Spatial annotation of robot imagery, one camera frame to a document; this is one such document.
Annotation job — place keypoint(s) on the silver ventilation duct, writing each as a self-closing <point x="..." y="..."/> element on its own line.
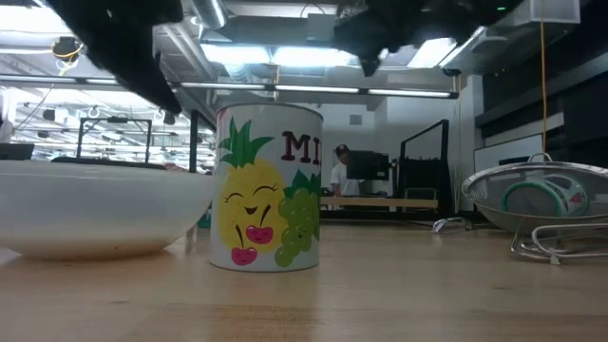
<point x="211" y="12"/>

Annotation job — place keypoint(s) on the medium metal mesh strainer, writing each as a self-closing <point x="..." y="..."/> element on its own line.
<point x="570" y="255"/>

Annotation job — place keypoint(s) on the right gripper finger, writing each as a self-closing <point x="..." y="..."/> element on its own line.
<point x="370" y="64"/>

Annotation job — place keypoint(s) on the black monitor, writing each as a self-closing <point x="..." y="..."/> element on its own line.
<point x="370" y="166"/>
<point x="14" y="151"/>

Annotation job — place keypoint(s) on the person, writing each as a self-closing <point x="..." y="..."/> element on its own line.
<point x="339" y="178"/>

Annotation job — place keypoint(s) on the black workstation frame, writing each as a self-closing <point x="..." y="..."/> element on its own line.
<point x="116" y="119"/>

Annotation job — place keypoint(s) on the long ceiling light bar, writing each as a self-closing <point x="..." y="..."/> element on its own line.
<point x="237" y="86"/>
<point x="38" y="79"/>

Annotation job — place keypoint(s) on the grey wall vent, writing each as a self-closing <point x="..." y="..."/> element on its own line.
<point x="355" y="119"/>

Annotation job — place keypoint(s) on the bright ceiling light panel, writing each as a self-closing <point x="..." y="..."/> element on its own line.
<point x="247" y="54"/>

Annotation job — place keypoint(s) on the black ceiling camera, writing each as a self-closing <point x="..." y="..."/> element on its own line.
<point x="66" y="47"/>

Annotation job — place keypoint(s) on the large metal mesh strainer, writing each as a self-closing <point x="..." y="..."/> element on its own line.
<point x="484" y="199"/>

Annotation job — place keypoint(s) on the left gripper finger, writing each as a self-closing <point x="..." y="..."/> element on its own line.
<point x="157" y="85"/>

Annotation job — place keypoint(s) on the white translucent bowl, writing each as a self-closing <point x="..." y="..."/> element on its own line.
<point x="95" y="204"/>

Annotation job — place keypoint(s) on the green-rimmed white can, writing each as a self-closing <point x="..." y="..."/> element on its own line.
<point x="537" y="199"/>

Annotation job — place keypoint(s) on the pineapple print fruit can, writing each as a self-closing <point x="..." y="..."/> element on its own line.
<point x="266" y="190"/>

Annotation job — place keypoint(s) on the white ceiling unit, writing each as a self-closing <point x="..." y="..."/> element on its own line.
<point x="556" y="12"/>

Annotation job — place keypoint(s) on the small metal mesh strainer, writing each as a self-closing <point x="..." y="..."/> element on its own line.
<point x="570" y="227"/>

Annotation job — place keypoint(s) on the teal can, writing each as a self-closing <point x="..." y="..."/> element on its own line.
<point x="205" y="221"/>

